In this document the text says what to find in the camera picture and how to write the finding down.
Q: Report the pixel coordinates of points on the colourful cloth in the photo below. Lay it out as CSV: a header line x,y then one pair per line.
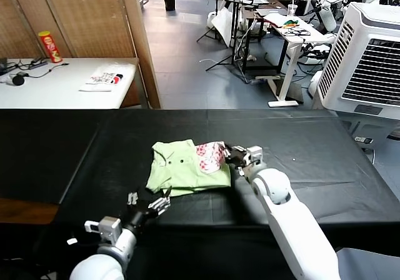
x,y
290,23

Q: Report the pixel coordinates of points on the white reflector board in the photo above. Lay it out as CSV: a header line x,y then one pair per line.
x,y
222,23

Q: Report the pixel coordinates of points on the grey laptop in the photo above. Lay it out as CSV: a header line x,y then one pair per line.
x,y
272,12

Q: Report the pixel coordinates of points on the black grey handheld device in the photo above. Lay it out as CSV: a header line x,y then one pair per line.
x,y
17,79

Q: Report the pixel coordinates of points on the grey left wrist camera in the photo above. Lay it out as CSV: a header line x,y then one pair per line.
x,y
107,230

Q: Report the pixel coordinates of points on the black trash bin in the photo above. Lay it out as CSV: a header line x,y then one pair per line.
x,y
169,2

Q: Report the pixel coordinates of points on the wooden folding screen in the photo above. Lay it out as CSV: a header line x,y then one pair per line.
x,y
87,17

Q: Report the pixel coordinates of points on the light green t-shirt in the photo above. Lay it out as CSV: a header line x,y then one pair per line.
x,y
181,170

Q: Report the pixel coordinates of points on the white side table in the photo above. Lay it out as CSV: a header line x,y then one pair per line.
x,y
47,92

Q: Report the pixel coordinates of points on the white floor power strip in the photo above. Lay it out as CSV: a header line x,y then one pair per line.
x,y
364,140

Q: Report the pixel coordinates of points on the black table cover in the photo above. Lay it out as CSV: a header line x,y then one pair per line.
x,y
281,183

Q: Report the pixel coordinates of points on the plastic cup with straw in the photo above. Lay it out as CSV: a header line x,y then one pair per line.
x,y
292,9

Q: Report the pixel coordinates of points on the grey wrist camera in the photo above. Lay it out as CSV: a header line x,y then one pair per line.
x,y
107,230
254,156

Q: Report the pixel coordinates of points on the white humanoid robot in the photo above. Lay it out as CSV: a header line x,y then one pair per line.
x,y
326,14

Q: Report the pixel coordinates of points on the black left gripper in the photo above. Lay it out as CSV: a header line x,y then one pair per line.
x,y
139,214

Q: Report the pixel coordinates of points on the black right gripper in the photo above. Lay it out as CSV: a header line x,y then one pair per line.
x,y
238,159

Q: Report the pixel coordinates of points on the black tripod stand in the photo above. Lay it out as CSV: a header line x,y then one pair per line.
x,y
232,36

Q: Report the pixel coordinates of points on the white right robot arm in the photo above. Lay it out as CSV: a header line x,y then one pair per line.
x,y
290,217

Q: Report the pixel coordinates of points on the white folded printed t-shirt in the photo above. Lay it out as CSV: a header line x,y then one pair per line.
x,y
104,78

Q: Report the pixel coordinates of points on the white standing desk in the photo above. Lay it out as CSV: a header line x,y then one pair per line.
x,y
290,42

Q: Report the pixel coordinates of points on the red chips can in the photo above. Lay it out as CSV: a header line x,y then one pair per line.
x,y
50,47

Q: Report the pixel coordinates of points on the white air cooler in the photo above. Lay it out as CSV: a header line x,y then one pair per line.
x,y
365,61

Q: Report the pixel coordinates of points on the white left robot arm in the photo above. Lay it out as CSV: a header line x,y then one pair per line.
x,y
103,258

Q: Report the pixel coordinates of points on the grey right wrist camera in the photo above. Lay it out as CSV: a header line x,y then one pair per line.
x,y
254,156

